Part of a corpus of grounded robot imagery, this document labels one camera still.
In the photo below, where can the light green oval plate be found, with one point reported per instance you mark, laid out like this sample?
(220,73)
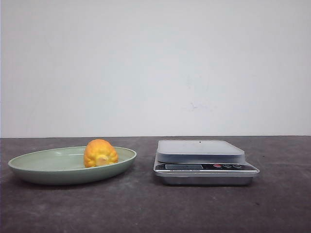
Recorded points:
(65,166)

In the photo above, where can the silver digital kitchen scale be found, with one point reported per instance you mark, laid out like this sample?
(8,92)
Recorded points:
(202,162)

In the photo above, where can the yellow corn cob piece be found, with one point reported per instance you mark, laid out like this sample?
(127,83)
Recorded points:
(99,152)

